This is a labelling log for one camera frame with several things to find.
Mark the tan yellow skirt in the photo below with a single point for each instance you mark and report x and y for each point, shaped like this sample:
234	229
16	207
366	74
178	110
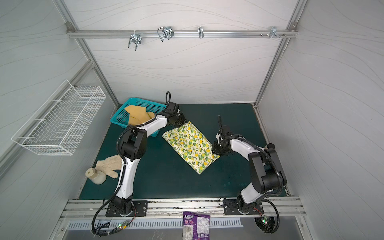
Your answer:
138	115

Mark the aluminium front rail frame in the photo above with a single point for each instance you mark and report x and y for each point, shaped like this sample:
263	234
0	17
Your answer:
173	208

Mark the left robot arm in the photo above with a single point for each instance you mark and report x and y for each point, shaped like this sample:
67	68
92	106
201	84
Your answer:
131	147

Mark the purple snack bag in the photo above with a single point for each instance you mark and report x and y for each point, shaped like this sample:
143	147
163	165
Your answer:
196	226

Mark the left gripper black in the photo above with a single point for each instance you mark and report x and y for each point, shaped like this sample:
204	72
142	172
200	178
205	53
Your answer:
183	121

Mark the beige knit glove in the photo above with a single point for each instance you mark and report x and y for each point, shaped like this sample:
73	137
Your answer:
110	165

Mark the small metal hook clamp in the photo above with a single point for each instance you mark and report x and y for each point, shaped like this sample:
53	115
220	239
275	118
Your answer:
201	32

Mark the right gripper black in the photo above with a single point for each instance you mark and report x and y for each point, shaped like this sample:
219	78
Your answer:
219	147

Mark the cream bottle left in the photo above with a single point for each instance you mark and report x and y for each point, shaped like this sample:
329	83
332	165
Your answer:
96	176

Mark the teal plastic basket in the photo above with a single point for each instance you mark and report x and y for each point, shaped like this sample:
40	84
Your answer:
121	117

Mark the metal bracket right end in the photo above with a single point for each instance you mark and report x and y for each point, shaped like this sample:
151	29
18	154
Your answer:
273	34

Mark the lemon print skirt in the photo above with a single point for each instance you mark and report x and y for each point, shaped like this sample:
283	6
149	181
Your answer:
192	146

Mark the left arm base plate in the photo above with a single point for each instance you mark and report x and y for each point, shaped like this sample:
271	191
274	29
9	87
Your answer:
138	208

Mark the tan bottle black cap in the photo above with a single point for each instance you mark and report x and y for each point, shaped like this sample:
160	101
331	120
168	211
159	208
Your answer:
271	146

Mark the white wire basket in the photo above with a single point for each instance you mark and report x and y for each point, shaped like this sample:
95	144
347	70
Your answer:
58	126

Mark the metal u-bolt clamp left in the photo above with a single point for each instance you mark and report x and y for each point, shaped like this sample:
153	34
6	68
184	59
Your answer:
135	40

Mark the aluminium crossbar rail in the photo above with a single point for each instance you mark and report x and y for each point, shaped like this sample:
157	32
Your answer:
179	34

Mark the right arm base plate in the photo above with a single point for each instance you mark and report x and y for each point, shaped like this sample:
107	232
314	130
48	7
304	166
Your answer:
231	207

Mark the metal u-bolt clamp middle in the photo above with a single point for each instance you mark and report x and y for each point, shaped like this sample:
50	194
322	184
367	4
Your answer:
165	32

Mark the metal u-bolt clamp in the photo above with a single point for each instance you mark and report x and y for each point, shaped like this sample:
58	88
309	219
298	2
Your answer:
135	40
165	32

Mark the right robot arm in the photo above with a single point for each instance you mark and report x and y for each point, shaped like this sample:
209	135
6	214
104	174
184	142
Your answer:
267	175

